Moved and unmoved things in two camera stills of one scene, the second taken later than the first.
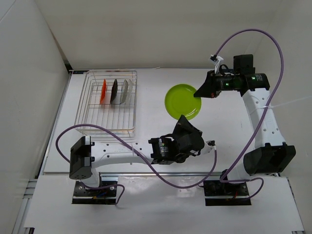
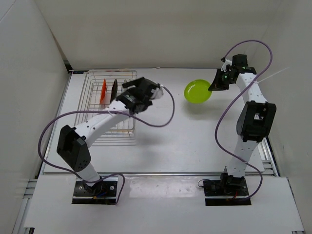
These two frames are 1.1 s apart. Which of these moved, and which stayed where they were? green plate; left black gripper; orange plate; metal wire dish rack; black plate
Moved: left black gripper; green plate
Stayed: metal wire dish rack; orange plate; black plate
